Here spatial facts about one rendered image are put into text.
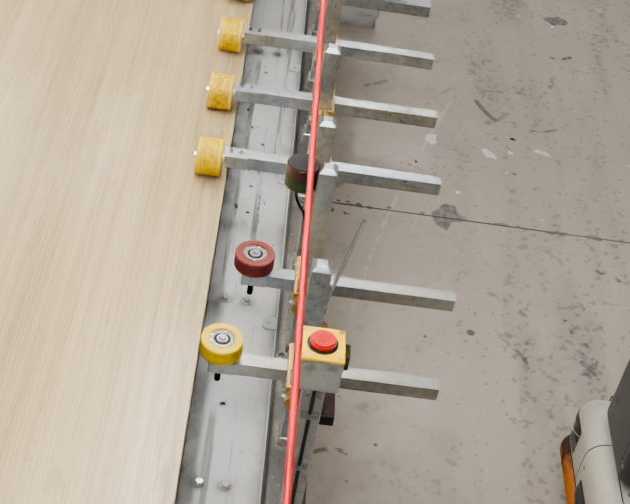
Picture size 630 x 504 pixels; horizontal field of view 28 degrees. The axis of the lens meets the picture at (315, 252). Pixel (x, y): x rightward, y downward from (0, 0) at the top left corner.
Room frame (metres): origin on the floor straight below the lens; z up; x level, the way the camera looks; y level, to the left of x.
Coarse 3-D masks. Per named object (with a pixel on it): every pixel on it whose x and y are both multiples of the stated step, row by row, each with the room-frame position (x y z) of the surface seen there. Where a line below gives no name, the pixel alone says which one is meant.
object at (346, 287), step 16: (272, 272) 1.89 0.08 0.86; (288, 272) 1.90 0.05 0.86; (288, 288) 1.88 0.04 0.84; (336, 288) 1.89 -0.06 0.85; (352, 288) 1.89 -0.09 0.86; (368, 288) 1.90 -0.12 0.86; (384, 288) 1.90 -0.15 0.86; (400, 288) 1.91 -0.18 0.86; (416, 288) 1.92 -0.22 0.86; (400, 304) 1.90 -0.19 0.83; (416, 304) 1.90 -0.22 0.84; (432, 304) 1.90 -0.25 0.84; (448, 304) 1.90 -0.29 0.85
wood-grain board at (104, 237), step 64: (0, 0) 2.65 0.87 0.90; (64, 0) 2.71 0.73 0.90; (128, 0) 2.76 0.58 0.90; (192, 0) 2.82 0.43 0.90; (0, 64) 2.38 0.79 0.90; (64, 64) 2.43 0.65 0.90; (128, 64) 2.48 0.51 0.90; (192, 64) 2.53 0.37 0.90; (0, 128) 2.14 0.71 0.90; (64, 128) 2.18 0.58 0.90; (128, 128) 2.23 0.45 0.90; (192, 128) 2.27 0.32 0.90; (0, 192) 1.93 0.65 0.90; (64, 192) 1.97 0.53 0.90; (128, 192) 2.01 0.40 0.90; (192, 192) 2.05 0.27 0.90; (0, 256) 1.75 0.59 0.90; (64, 256) 1.78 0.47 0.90; (128, 256) 1.81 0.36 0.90; (192, 256) 1.85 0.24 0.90; (0, 320) 1.58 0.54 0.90; (64, 320) 1.61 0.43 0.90; (128, 320) 1.64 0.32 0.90; (192, 320) 1.67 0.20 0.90; (0, 384) 1.43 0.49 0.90; (64, 384) 1.46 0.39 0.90; (128, 384) 1.49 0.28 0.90; (192, 384) 1.51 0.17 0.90; (0, 448) 1.30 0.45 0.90; (64, 448) 1.32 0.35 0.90; (128, 448) 1.35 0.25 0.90
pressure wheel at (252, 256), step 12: (252, 240) 1.92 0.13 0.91; (240, 252) 1.88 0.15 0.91; (252, 252) 1.88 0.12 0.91; (264, 252) 1.90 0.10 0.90; (240, 264) 1.86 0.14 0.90; (252, 264) 1.85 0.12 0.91; (264, 264) 1.86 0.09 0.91; (252, 276) 1.85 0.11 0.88; (264, 276) 1.86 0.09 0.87; (252, 288) 1.88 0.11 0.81
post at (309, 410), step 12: (300, 396) 1.35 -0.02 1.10; (312, 396) 1.32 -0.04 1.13; (324, 396) 1.33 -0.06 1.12; (300, 408) 1.33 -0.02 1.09; (312, 408) 1.33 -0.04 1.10; (300, 420) 1.33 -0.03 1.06; (312, 420) 1.33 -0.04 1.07; (300, 432) 1.33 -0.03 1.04; (312, 432) 1.33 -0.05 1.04; (300, 444) 1.33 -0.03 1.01; (312, 444) 1.33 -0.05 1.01; (300, 456) 1.32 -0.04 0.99; (300, 468) 1.33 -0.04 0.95; (300, 480) 1.33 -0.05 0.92; (300, 492) 1.33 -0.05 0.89
